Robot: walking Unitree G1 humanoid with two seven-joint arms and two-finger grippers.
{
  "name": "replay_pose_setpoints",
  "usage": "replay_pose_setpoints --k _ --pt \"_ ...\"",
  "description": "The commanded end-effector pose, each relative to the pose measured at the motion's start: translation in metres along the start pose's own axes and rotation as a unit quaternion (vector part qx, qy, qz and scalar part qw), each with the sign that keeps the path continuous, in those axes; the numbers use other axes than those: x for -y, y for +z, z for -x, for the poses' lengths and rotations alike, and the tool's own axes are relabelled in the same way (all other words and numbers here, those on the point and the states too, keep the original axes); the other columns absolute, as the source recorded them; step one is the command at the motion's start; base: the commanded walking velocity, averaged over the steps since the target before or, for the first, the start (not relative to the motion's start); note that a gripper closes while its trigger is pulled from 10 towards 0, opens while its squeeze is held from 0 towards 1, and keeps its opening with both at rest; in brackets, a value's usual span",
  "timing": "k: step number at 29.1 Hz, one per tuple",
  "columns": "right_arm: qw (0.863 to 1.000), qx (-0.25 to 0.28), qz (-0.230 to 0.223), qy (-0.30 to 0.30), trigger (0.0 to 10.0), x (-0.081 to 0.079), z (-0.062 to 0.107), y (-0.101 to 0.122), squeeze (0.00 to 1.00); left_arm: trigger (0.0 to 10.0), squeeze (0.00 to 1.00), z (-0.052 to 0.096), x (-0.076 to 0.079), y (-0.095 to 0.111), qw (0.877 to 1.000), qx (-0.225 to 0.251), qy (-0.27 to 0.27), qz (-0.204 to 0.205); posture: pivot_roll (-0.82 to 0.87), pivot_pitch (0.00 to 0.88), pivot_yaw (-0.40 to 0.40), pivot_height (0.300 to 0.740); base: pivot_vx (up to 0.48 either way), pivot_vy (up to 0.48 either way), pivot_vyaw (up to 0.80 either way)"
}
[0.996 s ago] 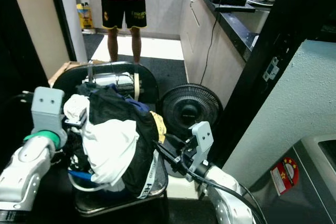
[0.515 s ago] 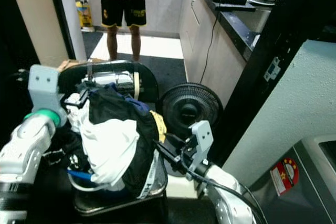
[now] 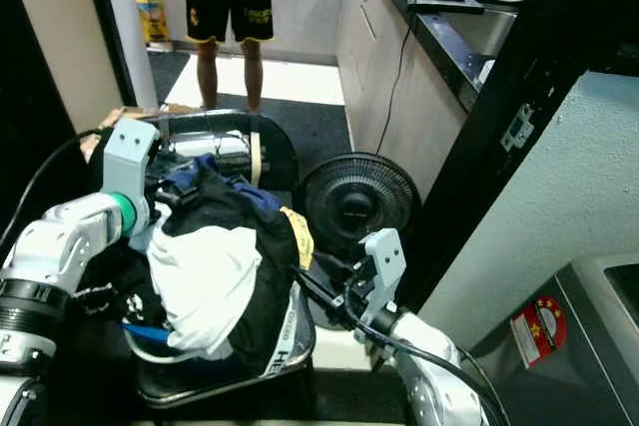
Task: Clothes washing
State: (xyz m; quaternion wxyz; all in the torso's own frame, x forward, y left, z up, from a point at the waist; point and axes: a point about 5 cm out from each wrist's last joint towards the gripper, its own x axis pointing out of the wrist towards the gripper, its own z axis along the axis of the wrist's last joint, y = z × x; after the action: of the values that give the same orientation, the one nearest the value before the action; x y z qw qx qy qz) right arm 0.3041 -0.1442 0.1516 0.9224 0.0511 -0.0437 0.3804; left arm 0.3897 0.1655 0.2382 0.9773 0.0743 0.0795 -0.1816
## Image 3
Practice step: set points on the person in pink shirt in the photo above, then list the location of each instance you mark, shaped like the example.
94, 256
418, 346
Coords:
230, 12

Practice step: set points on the black laundry basket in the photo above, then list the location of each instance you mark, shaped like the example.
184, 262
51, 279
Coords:
190, 391

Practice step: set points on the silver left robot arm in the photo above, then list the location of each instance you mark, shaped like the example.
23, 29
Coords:
60, 236

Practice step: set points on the metal door strike plate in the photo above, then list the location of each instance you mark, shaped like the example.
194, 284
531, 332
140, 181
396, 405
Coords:
519, 129

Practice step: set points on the beige kitchen counter black top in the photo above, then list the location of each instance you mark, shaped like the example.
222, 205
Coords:
389, 97

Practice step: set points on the yellow bottle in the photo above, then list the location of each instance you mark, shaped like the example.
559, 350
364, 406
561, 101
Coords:
152, 17

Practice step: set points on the navy blue garment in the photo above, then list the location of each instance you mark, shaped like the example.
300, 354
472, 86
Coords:
260, 199

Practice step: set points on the black floor fan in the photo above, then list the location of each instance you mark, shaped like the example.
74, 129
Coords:
359, 209

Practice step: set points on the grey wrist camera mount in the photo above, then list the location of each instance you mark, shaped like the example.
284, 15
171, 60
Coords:
130, 157
384, 256

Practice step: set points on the red washer sticker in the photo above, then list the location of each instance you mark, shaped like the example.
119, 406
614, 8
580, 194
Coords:
539, 331

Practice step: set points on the black door frame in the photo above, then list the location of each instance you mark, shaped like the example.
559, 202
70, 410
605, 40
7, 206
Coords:
509, 177

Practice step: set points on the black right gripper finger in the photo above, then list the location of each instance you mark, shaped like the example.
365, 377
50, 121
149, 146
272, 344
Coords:
339, 268
326, 294

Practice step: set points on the black and white garment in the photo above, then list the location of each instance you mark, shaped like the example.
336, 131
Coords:
210, 286

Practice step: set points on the bright blue garment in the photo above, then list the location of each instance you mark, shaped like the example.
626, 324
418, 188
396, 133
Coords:
145, 330

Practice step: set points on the stainless steel sink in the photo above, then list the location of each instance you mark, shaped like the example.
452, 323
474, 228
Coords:
479, 32

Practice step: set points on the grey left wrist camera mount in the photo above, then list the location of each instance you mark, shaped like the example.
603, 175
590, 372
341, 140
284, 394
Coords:
130, 157

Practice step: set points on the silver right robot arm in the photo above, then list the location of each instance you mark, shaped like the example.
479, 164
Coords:
439, 386

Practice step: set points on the black white-print garment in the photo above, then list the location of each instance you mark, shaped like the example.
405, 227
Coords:
110, 301

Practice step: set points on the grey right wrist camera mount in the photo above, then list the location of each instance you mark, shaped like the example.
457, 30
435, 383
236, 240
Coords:
384, 256

